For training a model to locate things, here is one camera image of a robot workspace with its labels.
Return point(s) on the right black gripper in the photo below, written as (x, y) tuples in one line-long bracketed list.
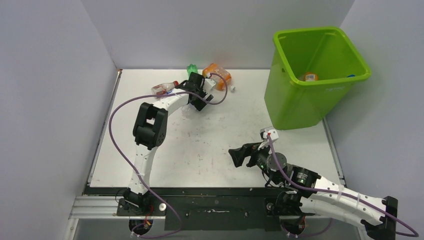
[(238, 154)]

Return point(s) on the large orange tea bottle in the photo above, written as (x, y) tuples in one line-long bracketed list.
[(221, 77)]

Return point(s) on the blue label crushed bottle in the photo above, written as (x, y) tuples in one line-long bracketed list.
[(170, 94)]

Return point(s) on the green soda bottle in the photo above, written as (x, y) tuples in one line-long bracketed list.
[(192, 68)]

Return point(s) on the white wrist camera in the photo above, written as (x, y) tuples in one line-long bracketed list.
[(268, 135), (209, 84)]

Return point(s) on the green plastic bin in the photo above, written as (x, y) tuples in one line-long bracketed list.
[(311, 71)]

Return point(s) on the pepsi bottle blue cap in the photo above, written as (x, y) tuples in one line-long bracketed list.
[(188, 111)]

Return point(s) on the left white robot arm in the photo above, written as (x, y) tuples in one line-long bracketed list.
[(150, 130)]

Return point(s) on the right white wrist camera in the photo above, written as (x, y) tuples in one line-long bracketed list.
[(268, 135)]

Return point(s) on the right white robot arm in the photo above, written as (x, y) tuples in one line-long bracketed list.
[(306, 192)]

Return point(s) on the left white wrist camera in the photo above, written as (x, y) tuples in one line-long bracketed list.
[(209, 84)]

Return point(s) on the crushed red label bottle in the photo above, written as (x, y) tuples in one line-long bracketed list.
[(164, 88)]

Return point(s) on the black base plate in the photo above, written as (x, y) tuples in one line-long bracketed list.
[(210, 209)]

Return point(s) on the small orange juice bottle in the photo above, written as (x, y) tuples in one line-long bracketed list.
[(309, 77)]

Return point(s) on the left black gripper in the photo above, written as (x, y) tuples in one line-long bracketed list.
[(199, 104)]

